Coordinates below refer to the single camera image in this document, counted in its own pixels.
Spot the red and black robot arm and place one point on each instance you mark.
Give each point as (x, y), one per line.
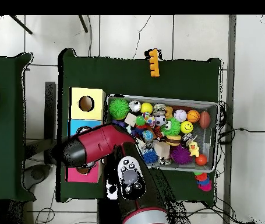
(104, 142)

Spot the orange plastic comb toy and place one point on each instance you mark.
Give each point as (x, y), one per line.
(154, 63)

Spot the clear mesh bin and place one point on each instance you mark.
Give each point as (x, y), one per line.
(206, 116)

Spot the dark green tablecloth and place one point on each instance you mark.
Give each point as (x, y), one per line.
(123, 79)
(11, 116)

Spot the plain wooden cube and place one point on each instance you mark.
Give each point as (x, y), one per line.
(161, 149)

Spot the yellow smiley ball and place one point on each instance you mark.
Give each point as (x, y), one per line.
(186, 127)

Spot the black can with silver top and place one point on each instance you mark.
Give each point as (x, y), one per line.
(188, 137)

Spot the toy hamburger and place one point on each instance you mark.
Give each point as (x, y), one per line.
(173, 140)

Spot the small orange basketball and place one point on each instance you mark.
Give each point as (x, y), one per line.
(193, 115)

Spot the purple spiky toy with eyes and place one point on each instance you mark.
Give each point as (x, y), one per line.
(181, 155)

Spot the wooden box with three holes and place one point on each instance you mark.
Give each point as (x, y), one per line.
(97, 100)

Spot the green spiky ball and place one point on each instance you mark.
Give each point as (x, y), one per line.
(171, 127)
(118, 108)

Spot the black tripod leg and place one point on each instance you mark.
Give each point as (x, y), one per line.
(83, 23)
(20, 24)

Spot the white baseball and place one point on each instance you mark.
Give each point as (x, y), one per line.
(180, 115)

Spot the grey floor strip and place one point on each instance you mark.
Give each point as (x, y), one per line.
(232, 70)

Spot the yellow duck toy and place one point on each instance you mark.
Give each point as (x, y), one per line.
(193, 149)

